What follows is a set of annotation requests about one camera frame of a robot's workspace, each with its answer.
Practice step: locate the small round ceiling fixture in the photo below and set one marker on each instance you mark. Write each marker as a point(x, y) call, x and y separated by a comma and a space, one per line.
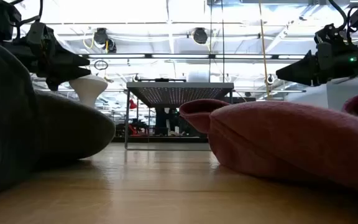
point(269, 79)

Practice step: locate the red background object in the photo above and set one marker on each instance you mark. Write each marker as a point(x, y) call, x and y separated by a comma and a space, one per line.
point(133, 104)

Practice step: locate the grey perforated metal stand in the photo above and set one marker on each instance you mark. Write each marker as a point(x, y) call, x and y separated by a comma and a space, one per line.
point(179, 93)

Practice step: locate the dark grey cap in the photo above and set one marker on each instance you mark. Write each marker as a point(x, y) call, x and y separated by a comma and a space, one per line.
point(57, 130)

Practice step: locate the black table frame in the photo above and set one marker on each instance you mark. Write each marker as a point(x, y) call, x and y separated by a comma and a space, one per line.
point(166, 139)

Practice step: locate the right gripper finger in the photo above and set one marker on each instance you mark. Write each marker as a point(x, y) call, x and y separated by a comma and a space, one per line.
point(306, 79)
point(306, 65)

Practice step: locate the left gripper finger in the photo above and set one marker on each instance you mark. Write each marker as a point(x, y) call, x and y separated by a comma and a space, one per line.
point(67, 59)
point(68, 73)

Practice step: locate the white pedestal stool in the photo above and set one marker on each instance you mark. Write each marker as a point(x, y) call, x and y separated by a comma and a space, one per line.
point(89, 88)

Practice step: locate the person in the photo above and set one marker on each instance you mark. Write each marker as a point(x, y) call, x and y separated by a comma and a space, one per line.
point(162, 121)

